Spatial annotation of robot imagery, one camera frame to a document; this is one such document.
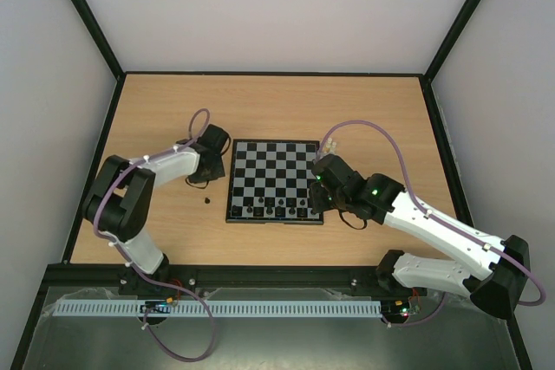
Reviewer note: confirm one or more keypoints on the white slotted cable duct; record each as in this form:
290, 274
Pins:
219, 309

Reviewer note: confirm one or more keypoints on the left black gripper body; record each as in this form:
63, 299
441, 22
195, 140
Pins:
217, 172

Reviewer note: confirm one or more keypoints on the black aluminium frame rail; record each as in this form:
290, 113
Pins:
356, 281

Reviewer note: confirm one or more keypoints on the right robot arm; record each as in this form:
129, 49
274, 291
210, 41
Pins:
487, 270

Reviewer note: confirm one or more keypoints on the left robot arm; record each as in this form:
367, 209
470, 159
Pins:
118, 201

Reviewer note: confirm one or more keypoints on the black and silver chessboard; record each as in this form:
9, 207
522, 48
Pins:
278, 169

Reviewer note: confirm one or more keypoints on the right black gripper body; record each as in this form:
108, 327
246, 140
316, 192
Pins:
319, 196

